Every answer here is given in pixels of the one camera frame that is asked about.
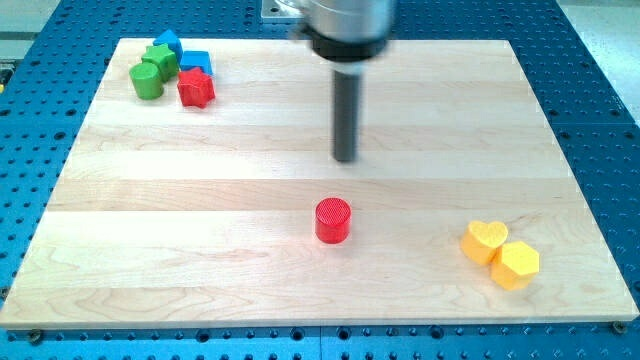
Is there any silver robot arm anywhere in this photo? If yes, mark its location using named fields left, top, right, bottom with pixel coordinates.
left=300, top=0, right=397, bottom=63

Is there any red cylinder block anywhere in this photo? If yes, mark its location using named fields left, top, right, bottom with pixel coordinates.
left=315, top=197, right=352, bottom=244

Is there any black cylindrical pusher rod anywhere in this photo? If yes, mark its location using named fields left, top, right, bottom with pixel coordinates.
left=332, top=62, right=362, bottom=163

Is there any red star block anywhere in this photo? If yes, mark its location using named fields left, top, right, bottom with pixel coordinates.
left=177, top=67, right=215, bottom=109

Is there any light wooden board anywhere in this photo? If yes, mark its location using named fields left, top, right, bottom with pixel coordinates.
left=1, top=38, right=638, bottom=330

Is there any yellow heart block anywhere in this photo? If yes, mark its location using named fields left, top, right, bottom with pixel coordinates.
left=460, top=220, right=509, bottom=265

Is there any silver metal mounting plate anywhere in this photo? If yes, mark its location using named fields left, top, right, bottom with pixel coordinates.
left=260, top=0, right=303, bottom=23

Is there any blue cube block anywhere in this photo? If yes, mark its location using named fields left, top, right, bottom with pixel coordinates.
left=179, top=50, right=213, bottom=76

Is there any green cylinder block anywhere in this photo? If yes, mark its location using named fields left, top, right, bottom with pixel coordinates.
left=129, top=62, right=164, bottom=100

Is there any green star block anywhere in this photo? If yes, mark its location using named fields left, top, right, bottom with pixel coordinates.
left=141, top=44, right=179, bottom=82

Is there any blue pentagon block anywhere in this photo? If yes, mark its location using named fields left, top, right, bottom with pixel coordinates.
left=153, top=29, right=183, bottom=62

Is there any yellow hexagon block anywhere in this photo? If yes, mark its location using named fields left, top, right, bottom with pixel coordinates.
left=490, top=241, right=540, bottom=291

